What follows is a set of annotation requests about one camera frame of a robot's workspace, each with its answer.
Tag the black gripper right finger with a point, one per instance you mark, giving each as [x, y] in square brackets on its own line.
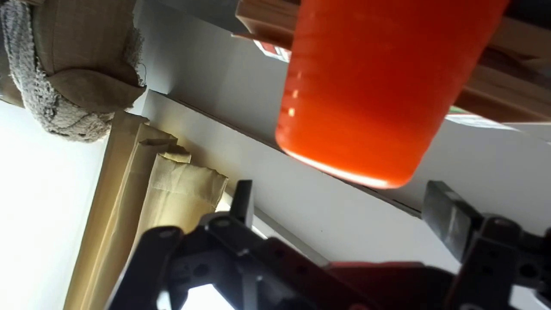
[493, 263]

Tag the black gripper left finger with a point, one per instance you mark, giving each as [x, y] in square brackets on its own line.
[166, 269]

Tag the orange plastic cup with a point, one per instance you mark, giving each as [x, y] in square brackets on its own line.
[373, 86]

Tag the gold curtain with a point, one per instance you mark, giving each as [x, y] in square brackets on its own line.
[139, 200]

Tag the bright window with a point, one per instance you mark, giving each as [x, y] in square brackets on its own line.
[40, 212]

